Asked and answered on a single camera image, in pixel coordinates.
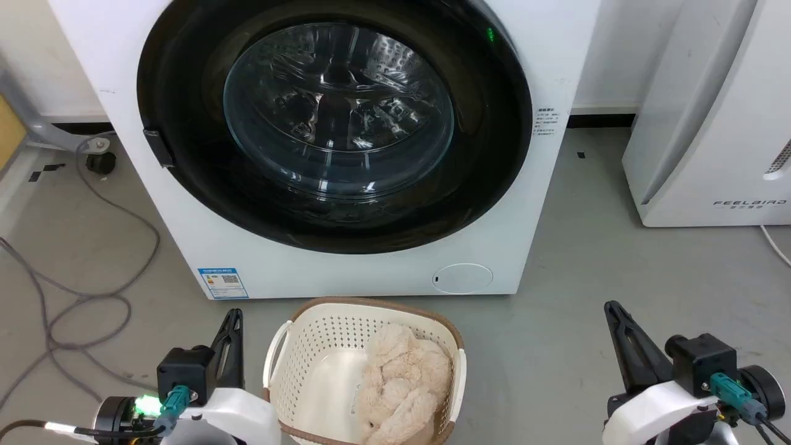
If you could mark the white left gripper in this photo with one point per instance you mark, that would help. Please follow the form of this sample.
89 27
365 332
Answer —
244 417

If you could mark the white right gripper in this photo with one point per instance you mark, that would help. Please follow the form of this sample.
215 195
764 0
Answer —
655 411

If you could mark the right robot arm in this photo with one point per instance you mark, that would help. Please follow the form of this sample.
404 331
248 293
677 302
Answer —
763 389

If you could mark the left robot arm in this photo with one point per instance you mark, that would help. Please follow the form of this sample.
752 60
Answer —
114 415

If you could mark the white front-load washing machine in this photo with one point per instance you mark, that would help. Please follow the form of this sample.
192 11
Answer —
185 235

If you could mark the black round glass washer door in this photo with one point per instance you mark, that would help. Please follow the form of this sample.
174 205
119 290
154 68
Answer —
337 111

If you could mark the blue energy label sticker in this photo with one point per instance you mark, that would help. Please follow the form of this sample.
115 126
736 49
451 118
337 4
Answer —
223 283

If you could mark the cream perforated laundry basket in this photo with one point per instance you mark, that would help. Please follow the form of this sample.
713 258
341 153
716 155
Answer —
321 364

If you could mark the beige fluffy plush toy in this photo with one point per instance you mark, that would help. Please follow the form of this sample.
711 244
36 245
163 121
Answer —
401 383

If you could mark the round white filter cover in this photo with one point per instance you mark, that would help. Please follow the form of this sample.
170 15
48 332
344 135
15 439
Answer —
462 278

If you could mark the black caster wheel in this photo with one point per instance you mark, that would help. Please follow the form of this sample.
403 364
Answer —
101 162

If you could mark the white Feelbird appliance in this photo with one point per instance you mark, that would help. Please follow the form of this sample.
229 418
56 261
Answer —
710 123

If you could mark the small white text sticker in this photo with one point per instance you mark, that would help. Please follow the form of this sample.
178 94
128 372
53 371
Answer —
548 122

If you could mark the yellow wooden board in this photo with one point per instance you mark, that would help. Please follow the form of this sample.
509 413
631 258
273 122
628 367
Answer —
9 133

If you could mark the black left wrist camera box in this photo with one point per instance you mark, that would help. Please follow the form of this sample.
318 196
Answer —
184 374

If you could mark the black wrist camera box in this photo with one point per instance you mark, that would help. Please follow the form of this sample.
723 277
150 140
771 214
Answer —
701 361
184 374

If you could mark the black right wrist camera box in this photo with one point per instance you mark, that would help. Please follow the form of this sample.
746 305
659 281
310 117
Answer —
701 361

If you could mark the grey metal frame leg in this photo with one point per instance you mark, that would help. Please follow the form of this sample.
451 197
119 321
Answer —
43 117

